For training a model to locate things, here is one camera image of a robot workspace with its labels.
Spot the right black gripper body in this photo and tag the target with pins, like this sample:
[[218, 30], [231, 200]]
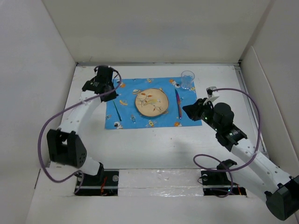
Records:
[[215, 126]]

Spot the blue space-print cloth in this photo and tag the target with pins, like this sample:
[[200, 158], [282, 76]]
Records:
[[132, 119]]

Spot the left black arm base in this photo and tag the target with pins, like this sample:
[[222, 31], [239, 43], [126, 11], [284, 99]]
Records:
[[106, 184]]

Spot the round bird-pattern plate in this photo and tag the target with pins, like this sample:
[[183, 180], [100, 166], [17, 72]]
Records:
[[151, 102]]

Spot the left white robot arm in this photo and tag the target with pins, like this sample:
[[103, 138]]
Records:
[[64, 143]]

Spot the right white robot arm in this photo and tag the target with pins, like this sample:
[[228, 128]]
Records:
[[277, 188]]

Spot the iridescent knife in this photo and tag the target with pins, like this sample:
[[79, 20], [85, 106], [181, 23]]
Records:
[[178, 104]]

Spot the iridescent fork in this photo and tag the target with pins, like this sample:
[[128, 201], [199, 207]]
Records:
[[117, 111]]

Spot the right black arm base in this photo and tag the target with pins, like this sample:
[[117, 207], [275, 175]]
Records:
[[218, 184]]

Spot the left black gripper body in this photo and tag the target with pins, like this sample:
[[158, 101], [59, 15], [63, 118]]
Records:
[[112, 95]]

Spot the clear drinking glass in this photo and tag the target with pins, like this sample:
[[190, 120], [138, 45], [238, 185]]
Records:
[[187, 78]]

